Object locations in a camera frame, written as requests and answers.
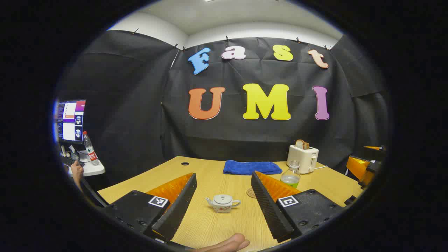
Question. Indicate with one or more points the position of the black backdrop cloth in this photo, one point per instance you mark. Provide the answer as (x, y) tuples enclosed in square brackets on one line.
[(140, 105)]

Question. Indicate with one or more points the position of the white toaster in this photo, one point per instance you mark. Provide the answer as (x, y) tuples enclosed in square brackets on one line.
[(301, 159)]

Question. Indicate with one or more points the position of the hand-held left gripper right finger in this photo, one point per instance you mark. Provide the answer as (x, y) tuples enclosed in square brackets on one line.
[(267, 206)]

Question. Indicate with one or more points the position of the green label water bottle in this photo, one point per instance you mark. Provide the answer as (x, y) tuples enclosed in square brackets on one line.
[(291, 179)]

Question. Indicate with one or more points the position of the white side table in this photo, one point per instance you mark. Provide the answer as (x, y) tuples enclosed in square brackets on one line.
[(91, 168)]

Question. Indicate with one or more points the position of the bread slice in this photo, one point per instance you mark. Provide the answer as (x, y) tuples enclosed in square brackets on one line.
[(300, 144)]

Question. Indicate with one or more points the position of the round cork coaster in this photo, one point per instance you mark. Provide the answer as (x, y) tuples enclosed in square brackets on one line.
[(250, 193)]

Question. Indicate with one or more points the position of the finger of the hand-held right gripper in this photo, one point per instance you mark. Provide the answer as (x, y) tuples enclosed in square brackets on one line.
[(358, 168), (374, 153)]

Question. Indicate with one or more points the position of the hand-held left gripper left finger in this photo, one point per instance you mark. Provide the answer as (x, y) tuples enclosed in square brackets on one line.
[(180, 206)]

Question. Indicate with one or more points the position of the blue folded towel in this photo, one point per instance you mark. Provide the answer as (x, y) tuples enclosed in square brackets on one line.
[(250, 167)]

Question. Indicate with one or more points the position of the computer monitor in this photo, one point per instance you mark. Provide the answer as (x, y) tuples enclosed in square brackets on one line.
[(71, 120)]

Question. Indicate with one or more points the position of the white floral teacup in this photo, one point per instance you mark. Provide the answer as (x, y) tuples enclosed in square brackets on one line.
[(224, 208)]

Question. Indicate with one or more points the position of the red label plastic bottle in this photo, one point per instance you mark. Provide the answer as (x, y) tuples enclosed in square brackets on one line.
[(89, 148)]

